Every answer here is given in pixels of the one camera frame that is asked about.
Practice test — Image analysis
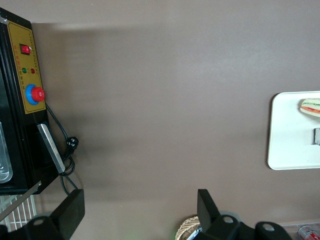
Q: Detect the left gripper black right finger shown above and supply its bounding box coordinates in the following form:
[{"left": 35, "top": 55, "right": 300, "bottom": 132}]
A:
[{"left": 197, "top": 188, "right": 241, "bottom": 240}]

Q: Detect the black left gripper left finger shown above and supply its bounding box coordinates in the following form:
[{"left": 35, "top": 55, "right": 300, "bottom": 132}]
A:
[{"left": 23, "top": 188, "right": 85, "bottom": 240}]

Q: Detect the cream plastic tray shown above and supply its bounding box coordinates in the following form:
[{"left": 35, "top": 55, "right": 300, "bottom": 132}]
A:
[{"left": 267, "top": 91, "right": 320, "bottom": 171}]

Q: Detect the black gum pack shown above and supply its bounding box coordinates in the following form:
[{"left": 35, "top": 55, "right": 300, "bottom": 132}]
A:
[{"left": 312, "top": 127, "right": 320, "bottom": 147}]

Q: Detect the aluminium foil container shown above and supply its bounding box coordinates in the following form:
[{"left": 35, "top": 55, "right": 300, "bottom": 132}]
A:
[{"left": 188, "top": 225, "right": 203, "bottom": 240}]

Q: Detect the wicker basket with foil container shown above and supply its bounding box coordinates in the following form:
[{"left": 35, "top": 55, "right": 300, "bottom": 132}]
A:
[{"left": 177, "top": 214, "right": 202, "bottom": 240}]

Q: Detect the black sealing machine yellow panel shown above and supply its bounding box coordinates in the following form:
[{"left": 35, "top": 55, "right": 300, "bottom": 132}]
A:
[{"left": 0, "top": 7, "right": 66, "bottom": 196}]

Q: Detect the transparent plastic food container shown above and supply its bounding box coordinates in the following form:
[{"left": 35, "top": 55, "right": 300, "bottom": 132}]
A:
[{"left": 0, "top": 121, "right": 13, "bottom": 185}]

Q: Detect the clear acrylic bottle rack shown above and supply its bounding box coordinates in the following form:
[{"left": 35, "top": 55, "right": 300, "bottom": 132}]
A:
[{"left": 281, "top": 221, "right": 320, "bottom": 240}]

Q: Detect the red cola bottle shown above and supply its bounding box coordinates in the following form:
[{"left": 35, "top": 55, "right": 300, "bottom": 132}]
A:
[{"left": 298, "top": 224, "right": 320, "bottom": 240}]

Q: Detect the wrapped triangle sandwich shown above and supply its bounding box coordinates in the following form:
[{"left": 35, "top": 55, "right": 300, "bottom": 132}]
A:
[{"left": 297, "top": 98, "right": 320, "bottom": 121}]

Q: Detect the white wire rack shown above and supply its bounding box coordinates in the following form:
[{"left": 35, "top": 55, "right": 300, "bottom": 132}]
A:
[{"left": 0, "top": 193, "right": 38, "bottom": 232}]

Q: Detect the black machine power cable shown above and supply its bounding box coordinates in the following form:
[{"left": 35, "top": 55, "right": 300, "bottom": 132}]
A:
[{"left": 45, "top": 103, "right": 79, "bottom": 196}]

